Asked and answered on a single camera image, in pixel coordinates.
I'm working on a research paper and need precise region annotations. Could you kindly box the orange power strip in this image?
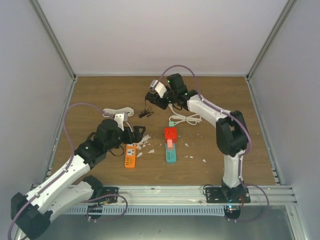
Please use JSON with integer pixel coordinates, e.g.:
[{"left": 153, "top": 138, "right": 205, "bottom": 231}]
[{"left": 124, "top": 143, "right": 137, "bottom": 168}]

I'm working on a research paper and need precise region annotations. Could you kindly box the white cord of orange strip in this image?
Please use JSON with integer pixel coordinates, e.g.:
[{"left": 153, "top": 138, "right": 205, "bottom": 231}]
[{"left": 102, "top": 106, "right": 135, "bottom": 131}]

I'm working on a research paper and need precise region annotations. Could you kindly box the black adapter cable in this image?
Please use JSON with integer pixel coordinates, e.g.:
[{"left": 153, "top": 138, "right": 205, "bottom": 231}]
[{"left": 137, "top": 94, "right": 154, "bottom": 119}]

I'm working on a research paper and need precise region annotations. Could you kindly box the white cord of teal strip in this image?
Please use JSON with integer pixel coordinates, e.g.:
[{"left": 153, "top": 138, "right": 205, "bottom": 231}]
[{"left": 168, "top": 104, "right": 203, "bottom": 126}]

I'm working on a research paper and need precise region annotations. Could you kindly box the red cube socket adapter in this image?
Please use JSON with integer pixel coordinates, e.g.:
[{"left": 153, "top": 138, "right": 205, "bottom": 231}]
[{"left": 164, "top": 126, "right": 178, "bottom": 143}]

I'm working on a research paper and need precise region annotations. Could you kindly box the pink plug adapter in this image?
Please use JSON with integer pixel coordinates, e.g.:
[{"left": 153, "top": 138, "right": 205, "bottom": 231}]
[{"left": 166, "top": 139, "right": 174, "bottom": 151}]

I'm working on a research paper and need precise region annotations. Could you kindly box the teal power strip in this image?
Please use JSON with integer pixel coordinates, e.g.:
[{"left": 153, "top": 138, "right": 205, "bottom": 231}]
[{"left": 165, "top": 143, "right": 177, "bottom": 164}]

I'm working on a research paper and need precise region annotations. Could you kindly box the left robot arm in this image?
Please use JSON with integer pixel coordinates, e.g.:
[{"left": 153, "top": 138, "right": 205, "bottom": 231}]
[{"left": 10, "top": 118, "right": 146, "bottom": 240}]

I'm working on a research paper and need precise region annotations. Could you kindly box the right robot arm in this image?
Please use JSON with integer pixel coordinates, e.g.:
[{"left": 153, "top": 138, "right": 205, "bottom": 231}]
[{"left": 145, "top": 73, "right": 251, "bottom": 203}]

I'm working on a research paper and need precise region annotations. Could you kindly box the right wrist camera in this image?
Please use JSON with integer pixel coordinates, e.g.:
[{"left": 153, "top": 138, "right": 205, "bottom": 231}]
[{"left": 150, "top": 79, "right": 167, "bottom": 99}]

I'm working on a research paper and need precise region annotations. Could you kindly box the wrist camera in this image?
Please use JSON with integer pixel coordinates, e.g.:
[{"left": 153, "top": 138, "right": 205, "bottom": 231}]
[
  {"left": 113, "top": 112, "right": 128, "bottom": 131},
  {"left": 150, "top": 79, "right": 167, "bottom": 99}
]

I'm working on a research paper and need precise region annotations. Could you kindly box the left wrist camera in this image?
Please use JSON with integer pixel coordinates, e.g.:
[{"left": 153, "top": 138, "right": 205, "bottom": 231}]
[{"left": 113, "top": 112, "right": 128, "bottom": 131}]

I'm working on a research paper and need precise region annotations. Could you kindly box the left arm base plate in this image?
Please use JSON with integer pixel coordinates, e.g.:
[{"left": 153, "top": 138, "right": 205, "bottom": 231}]
[{"left": 83, "top": 186, "right": 119, "bottom": 205}]

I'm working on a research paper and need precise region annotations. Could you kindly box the aluminium front rail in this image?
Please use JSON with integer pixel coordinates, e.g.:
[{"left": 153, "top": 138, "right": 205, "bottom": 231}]
[{"left": 29, "top": 184, "right": 298, "bottom": 205}]

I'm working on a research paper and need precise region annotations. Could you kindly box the grey slotted cable duct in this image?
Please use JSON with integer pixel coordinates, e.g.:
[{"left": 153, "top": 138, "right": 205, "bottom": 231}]
[{"left": 62, "top": 205, "right": 226, "bottom": 216}]

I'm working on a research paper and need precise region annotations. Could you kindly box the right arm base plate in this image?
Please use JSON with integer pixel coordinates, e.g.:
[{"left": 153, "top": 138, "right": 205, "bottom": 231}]
[{"left": 202, "top": 184, "right": 251, "bottom": 204}]

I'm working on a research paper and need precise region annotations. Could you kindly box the right aluminium frame post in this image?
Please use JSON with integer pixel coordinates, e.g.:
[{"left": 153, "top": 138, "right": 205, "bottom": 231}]
[{"left": 245, "top": 0, "right": 297, "bottom": 81}]

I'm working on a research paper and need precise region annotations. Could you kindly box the aluminium frame post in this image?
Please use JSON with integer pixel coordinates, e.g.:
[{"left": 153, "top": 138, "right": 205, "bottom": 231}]
[
  {"left": 28, "top": 0, "right": 77, "bottom": 81},
  {"left": 245, "top": 0, "right": 297, "bottom": 81}
]

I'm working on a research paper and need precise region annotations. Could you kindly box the left aluminium frame post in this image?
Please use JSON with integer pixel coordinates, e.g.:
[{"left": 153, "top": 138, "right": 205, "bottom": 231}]
[{"left": 28, "top": 0, "right": 77, "bottom": 81}]

